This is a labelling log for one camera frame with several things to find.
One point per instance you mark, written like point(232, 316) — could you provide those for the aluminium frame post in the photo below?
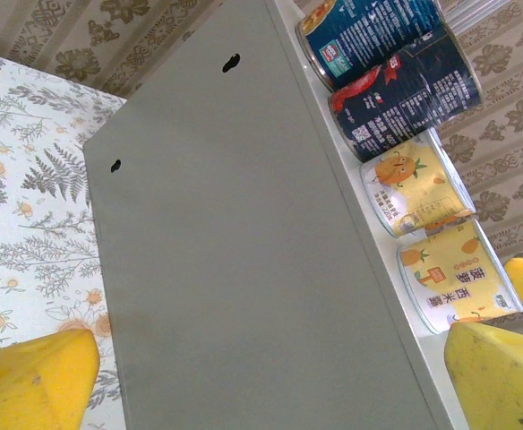
point(460, 13)

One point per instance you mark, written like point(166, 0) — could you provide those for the small yellow pineapple can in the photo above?
point(418, 188)
point(458, 277)

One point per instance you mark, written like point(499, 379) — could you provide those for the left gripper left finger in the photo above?
point(28, 385)

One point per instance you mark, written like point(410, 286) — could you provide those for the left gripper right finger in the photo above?
point(503, 385)

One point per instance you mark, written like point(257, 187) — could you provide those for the floral tablecloth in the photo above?
point(28, 201)

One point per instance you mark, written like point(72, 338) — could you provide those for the grey metal cabinet counter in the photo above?
point(243, 224)

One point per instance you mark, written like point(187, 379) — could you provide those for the tall dark navy can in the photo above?
point(414, 98)

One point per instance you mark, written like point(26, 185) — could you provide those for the tall blue food can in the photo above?
point(369, 36)

